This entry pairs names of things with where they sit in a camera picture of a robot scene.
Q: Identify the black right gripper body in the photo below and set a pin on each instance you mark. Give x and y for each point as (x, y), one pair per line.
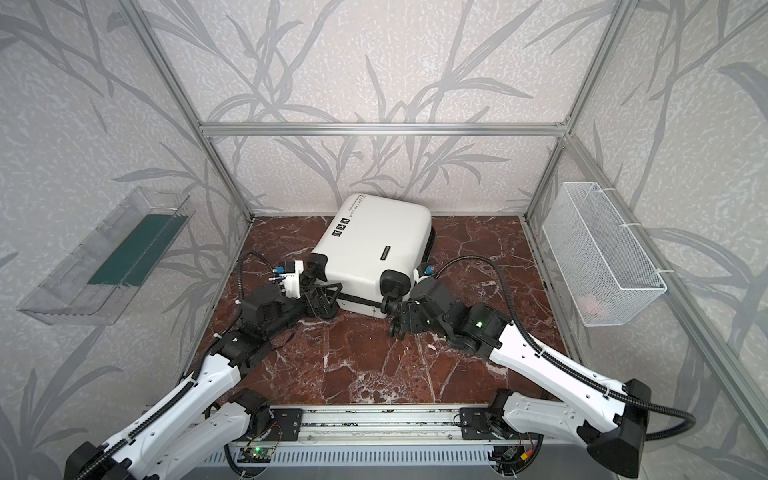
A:
(410, 315)

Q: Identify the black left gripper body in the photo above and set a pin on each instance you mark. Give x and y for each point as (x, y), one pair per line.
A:
(312, 294)

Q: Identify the white hard-shell suitcase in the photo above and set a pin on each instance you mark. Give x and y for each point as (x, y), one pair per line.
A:
(371, 248)

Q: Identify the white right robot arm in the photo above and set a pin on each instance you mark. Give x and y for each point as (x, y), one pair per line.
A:
(504, 341)

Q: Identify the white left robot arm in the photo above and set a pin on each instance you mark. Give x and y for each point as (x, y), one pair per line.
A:
(187, 425)

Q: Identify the green circuit board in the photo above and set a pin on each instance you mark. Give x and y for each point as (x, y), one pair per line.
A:
(256, 455)

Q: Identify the pink object in basket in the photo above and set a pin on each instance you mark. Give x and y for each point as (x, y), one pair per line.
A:
(592, 306)

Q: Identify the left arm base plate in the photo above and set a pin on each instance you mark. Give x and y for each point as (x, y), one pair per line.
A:
(285, 425)

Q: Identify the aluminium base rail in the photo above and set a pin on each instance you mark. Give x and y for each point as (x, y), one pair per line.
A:
(378, 426)

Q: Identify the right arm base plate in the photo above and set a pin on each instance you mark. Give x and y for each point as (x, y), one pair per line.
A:
(475, 424)

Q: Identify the right circuit board with wires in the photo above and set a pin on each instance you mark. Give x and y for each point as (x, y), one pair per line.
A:
(512, 456)

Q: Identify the clear plastic wall shelf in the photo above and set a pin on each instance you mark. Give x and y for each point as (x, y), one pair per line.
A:
(96, 282)

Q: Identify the white wire basket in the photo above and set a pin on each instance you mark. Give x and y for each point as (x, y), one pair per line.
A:
(597, 252)

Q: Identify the aluminium frame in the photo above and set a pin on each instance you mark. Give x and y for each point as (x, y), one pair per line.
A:
(743, 392)

